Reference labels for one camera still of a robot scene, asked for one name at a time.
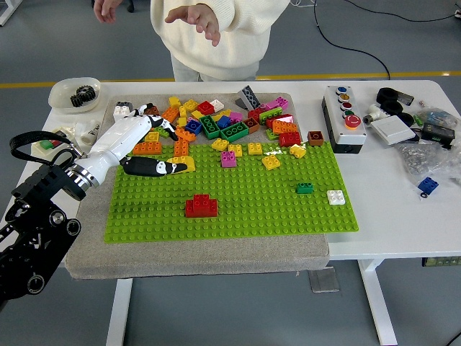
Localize person's right hand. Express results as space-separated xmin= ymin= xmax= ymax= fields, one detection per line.
xmin=92 ymin=0 xmax=120 ymax=25

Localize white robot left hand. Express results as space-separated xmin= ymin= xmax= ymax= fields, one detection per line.
xmin=82 ymin=103 xmax=189 ymax=185

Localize person's left hand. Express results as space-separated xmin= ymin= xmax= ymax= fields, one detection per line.
xmin=164 ymin=2 xmax=222 ymax=48

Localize yellow arched brick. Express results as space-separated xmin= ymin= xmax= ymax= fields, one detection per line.
xmin=166 ymin=155 xmax=197 ymax=174

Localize light grey studded brick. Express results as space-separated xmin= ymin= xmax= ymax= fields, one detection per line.
xmin=237 ymin=85 xmax=262 ymax=110

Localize red two-by-four brick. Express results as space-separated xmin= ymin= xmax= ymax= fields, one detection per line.
xmin=185 ymin=199 xmax=219 ymax=218

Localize white and grey brick stack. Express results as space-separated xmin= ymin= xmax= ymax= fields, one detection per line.
xmin=113 ymin=101 xmax=133 ymax=119

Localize orange two-by-four brick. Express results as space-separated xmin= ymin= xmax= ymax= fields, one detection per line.
xmin=174 ymin=138 xmax=191 ymax=159
xmin=133 ymin=141 xmax=164 ymax=156
xmin=161 ymin=107 xmax=182 ymax=125
xmin=272 ymin=121 xmax=300 ymax=136

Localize orange long curved brick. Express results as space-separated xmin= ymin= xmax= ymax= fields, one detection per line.
xmin=175 ymin=126 xmax=198 ymax=142

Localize green hollow brick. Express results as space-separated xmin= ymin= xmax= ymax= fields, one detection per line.
xmin=201 ymin=115 xmax=223 ymax=140
xmin=220 ymin=121 xmax=251 ymax=143

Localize lime green long brick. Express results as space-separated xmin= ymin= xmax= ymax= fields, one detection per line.
xmin=259 ymin=108 xmax=284 ymax=126

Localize brown hollow brick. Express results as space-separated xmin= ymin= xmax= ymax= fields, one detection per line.
xmin=243 ymin=117 xmax=262 ymax=136

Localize long red sloped brick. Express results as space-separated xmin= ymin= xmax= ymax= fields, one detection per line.
xmin=266 ymin=114 xmax=295 ymax=129

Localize glossy red brick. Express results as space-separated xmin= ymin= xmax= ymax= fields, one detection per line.
xmin=279 ymin=131 xmax=303 ymax=148

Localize green studded baseplate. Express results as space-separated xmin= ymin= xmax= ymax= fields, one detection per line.
xmin=103 ymin=140 xmax=362 ymax=244

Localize white printed tube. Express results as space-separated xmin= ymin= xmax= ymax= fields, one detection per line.
xmin=74 ymin=120 xmax=102 ymax=146

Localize person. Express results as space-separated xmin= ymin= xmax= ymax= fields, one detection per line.
xmin=92 ymin=0 xmax=291 ymax=83

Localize black metal gears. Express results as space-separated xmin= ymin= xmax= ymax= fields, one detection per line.
xmin=70 ymin=85 xmax=98 ymax=109

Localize white plastic bowl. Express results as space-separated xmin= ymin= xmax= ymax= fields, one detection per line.
xmin=48 ymin=77 xmax=103 ymax=115

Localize grey-brown fabric mat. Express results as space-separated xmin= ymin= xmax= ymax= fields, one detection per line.
xmin=65 ymin=92 xmax=332 ymax=280

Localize white table leg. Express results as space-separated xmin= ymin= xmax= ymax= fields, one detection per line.
xmin=106 ymin=278 xmax=134 ymax=346
xmin=358 ymin=259 xmax=400 ymax=346

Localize white pushbutton control box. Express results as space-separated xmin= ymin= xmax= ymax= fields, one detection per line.
xmin=321 ymin=85 xmax=369 ymax=155

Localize white cylinder metal tip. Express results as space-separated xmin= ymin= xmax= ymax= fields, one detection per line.
xmin=362 ymin=105 xmax=391 ymax=127

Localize small clear-lidded black box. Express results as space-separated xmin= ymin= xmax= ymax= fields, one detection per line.
xmin=396 ymin=91 xmax=416 ymax=107

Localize grey metal floor plate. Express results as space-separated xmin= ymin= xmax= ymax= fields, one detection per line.
xmin=308 ymin=267 xmax=342 ymax=294

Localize clear bag blue parts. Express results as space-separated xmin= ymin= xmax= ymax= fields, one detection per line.
xmin=414 ymin=108 xmax=461 ymax=129

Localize clear bag of screws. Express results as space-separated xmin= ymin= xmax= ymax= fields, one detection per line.
xmin=395 ymin=142 xmax=461 ymax=182

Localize black power adapter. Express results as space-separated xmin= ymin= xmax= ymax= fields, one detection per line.
xmin=421 ymin=123 xmax=457 ymax=151

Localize white red-green switch box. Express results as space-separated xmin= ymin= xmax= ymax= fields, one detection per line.
xmin=30 ymin=128 xmax=79 ymax=163

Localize white furniture frame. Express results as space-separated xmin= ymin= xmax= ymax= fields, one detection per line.
xmin=0 ymin=0 xmax=24 ymax=27

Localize black floor cable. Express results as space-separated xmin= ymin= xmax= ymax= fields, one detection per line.
xmin=345 ymin=0 xmax=461 ymax=23
xmin=312 ymin=0 xmax=392 ymax=81

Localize white flat wall switch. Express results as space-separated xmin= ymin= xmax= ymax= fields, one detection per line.
xmin=370 ymin=117 xmax=418 ymax=147

